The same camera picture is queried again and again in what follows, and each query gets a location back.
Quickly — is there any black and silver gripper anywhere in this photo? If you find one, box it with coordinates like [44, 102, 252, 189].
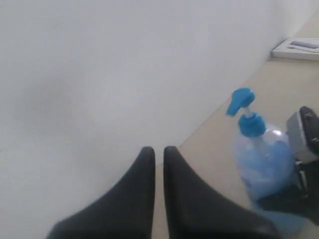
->
[259, 106, 319, 214]

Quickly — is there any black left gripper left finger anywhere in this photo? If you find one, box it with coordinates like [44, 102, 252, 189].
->
[47, 146, 156, 239]

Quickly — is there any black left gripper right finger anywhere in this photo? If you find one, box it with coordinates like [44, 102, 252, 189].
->
[163, 146, 282, 239]

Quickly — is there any blue soap pump bottle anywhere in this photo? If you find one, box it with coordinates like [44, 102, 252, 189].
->
[226, 88, 319, 233]

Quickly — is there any white flat box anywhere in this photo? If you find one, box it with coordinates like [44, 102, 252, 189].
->
[271, 38, 319, 61]

